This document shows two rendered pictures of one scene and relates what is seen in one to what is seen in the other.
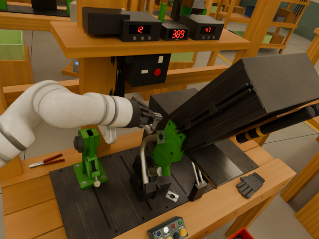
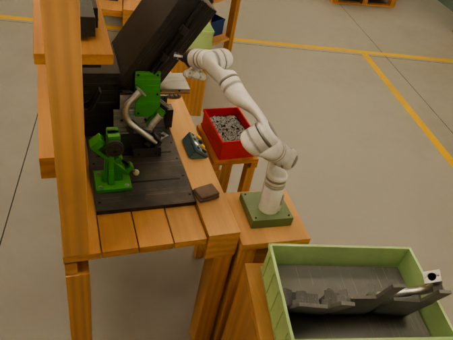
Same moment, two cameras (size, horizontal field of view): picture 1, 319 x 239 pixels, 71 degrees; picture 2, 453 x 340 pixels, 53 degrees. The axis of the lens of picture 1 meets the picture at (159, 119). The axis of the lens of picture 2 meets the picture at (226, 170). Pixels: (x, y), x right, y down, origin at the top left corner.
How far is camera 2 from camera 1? 1.62 m
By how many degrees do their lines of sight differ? 58
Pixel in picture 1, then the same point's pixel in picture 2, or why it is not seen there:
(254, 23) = not seen: outside the picture
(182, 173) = not seen: hidden behind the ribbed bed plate
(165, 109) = (110, 72)
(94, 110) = not seen: hidden behind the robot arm
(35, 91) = (217, 58)
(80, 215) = (160, 193)
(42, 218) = (152, 221)
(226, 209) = (185, 112)
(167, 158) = (156, 102)
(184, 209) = (176, 133)
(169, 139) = (147, 86)
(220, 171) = (177, 82)
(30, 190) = (114, 230)
